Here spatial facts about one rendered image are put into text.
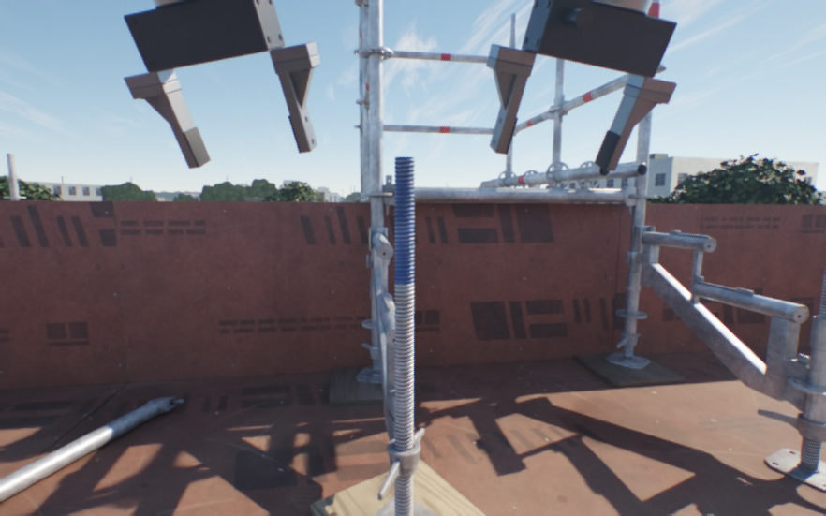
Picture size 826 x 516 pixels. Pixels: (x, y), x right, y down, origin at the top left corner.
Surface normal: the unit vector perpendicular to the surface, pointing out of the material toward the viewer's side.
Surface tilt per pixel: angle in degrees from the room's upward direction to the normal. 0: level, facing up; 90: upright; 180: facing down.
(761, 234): 90
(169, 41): 114
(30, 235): 90
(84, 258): 90
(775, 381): 90
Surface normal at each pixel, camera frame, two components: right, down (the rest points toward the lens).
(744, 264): 0.15, 0.13
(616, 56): 0.11, 0.51
